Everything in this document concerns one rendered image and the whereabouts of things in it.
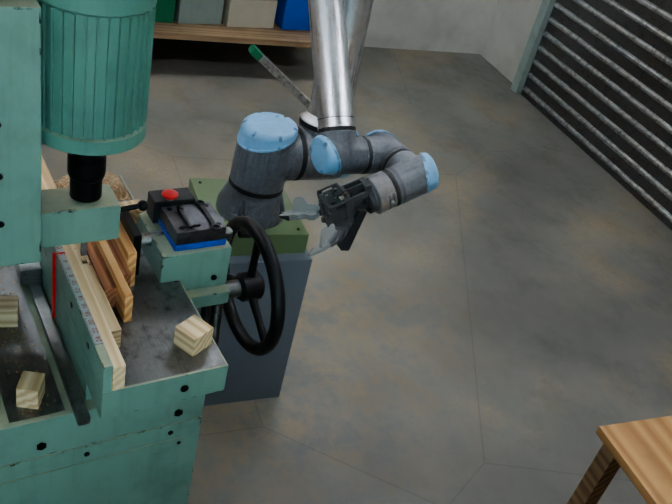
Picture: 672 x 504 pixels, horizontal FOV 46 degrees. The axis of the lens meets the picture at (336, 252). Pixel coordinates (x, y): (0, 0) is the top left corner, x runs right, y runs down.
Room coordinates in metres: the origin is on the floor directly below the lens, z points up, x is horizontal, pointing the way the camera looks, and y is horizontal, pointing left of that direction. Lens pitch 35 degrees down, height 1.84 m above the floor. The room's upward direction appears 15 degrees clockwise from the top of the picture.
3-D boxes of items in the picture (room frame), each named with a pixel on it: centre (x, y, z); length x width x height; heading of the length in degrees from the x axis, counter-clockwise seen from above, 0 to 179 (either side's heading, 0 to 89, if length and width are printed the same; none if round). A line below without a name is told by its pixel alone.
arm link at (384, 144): (1.73, -0.05, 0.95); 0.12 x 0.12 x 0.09; 36
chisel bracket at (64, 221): (1.07, 0.44, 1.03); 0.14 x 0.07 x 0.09; 128
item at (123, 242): (1.15, 0.39, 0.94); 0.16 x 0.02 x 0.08; 38
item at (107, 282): (1.11, 0.42, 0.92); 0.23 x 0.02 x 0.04; 38
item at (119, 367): (1.08, 0.45, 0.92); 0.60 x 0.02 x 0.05; 38
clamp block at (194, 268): (1.21, 0.28, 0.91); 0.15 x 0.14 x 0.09; 38
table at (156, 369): (1.16, 0.35, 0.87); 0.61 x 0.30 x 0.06; 38
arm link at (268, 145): (1.87, 0.25, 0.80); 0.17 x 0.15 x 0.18; 126
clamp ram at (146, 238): (1.17, 0.34, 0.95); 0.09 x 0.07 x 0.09; 38
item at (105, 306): (1.16, 0.49, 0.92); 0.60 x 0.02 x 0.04; 38
